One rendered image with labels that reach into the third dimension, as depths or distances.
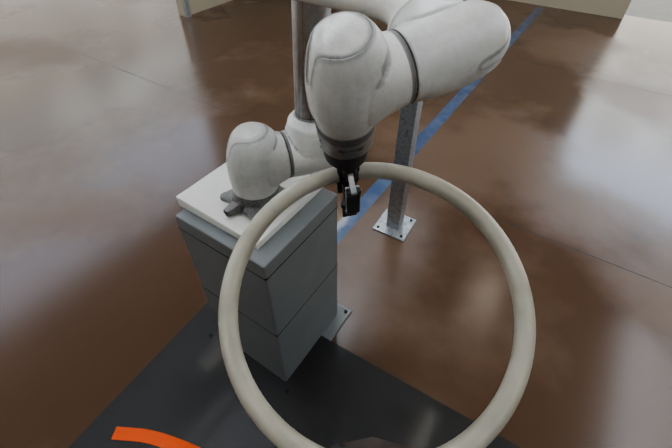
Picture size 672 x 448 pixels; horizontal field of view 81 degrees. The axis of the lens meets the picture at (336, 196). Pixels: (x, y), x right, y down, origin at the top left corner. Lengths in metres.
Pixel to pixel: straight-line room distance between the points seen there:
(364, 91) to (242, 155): 0.74
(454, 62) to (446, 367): 1.60
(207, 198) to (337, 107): 0.96
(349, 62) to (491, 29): 0.21
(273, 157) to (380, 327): 1.11
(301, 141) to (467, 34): 0.75
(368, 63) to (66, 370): 2.01
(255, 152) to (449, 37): 0.75
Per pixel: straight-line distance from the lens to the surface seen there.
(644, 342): 2.43
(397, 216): 2.31
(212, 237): 1.32
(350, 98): 0.48
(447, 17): 0.56
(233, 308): 0.66
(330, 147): 0.59
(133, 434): 1.96
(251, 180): 1.22
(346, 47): 0.46
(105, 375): 2.14
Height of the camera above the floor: 1.74
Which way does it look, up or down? 42 degrees down
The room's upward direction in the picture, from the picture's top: straight up
